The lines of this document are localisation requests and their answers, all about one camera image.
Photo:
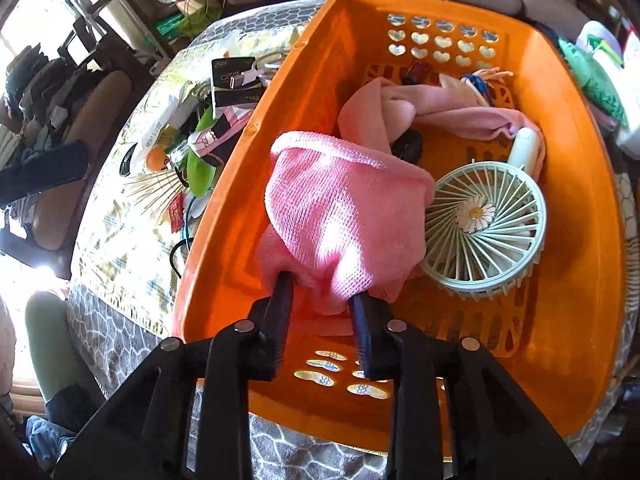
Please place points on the pink knit cloth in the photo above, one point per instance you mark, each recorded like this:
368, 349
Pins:
325, 210

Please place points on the small red packet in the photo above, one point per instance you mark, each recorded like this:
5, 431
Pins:
176, 212

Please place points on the black box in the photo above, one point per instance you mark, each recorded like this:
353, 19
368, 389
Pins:
235, 85

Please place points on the pink striped pouch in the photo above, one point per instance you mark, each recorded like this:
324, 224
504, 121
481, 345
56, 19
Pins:
220, 135

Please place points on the small black object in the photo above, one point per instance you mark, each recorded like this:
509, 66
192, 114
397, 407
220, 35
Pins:
407, 146

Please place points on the white tube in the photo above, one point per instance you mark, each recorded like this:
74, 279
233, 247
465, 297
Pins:
155, 132

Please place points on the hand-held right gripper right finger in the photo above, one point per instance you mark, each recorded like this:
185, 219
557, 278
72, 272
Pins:
365, 340

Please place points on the mint handheld fan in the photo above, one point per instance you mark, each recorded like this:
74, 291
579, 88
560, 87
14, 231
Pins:
475, 215

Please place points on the brown cushioned chair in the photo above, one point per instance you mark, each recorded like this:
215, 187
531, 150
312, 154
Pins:
100, 110

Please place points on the orange plastic basket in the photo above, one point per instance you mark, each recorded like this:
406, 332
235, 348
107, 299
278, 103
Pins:
565, 210

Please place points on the white round appliance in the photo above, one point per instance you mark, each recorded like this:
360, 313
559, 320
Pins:
597, 35

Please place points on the bundle of thin white sticks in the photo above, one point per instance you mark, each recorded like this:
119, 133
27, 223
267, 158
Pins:
150, 192

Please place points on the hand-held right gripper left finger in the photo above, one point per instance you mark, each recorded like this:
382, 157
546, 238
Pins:
277, 330

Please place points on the small red tube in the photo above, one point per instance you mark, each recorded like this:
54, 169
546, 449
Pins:
415, 72

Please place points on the green bag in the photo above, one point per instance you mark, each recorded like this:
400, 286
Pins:
190, 22

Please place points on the green trouser leg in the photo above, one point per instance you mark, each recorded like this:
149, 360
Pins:
52, 345

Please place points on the small orange ball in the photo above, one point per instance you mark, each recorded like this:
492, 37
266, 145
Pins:
157, 157

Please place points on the green leaf-shaped plastic piece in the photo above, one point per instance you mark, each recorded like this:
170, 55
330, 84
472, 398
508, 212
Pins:
197, 175

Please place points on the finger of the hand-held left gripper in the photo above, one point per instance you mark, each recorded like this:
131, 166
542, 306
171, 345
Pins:
45, 172

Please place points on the grey stone-pattern tablecloth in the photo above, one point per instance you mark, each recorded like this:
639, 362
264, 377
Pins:
115, 320

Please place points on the green leaf-print packet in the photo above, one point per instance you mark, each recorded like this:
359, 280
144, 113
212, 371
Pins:
595, 80

